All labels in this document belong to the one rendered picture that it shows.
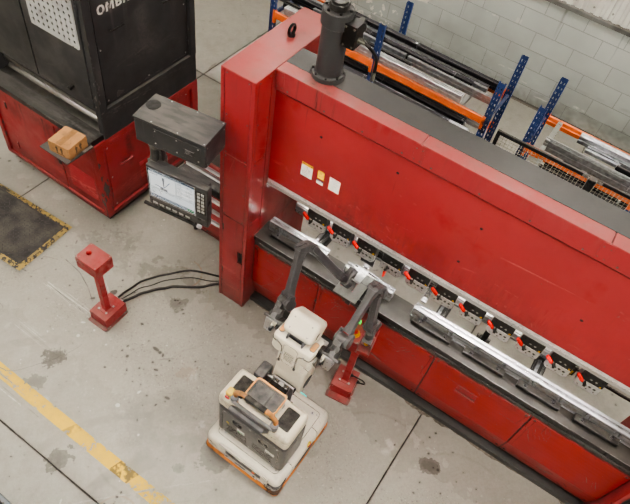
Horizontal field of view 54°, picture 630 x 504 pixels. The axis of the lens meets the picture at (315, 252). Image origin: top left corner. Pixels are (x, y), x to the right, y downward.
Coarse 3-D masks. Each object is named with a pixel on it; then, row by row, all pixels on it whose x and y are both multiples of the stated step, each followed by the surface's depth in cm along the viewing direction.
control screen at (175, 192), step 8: (152, 176) 395; (160, 176) 391; (152, 184) 401; (160, 184) 397; (168, 184) 394; (176, 184) 390; (184, 184) 386; (152, 192) 408; (168, 192) 400; (176, 192) 396; (184, 192) 392; (192, 192) 389; (168, 200) 406; (176, 200) 402; (184, 200) 398; (192, 200) 395; (184, 208) 405; (192, 208) 401
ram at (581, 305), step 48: (288, 96) 362; (288, 144) 389; (336, 144) 365; (384, 192) 368; (432, 192) 346; (384, 240) 396; (432, 240) 371; (480, 240) 349; (528, 240) 330; (480, 288) 374; (528, 288) 352; (576, 288) 332; (624, 288) 314; (528, 336) 377; (576, 336) 354; (624, 336) 334; (624, 384) 357
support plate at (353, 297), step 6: (366, 276) 432; (366, 282) 429; (336, 288) 422; (342, 288) 423; (354, 288) 424; (360, 288) 425; (366, 288) 426; (342, 294) 420; (348, 294) 420; (354, 294) 421; (360, 294) 422; (348, 300) 418; (354, 300) 418
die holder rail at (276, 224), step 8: (272, 224) 457; (280, 224) 455; (280, 232) 461; (288, 232) 452; (296, 232) 452; (296, 240) 453; (304, 240) 448; (312, 240) 449; (320, 248) 446; (328, 256) 453
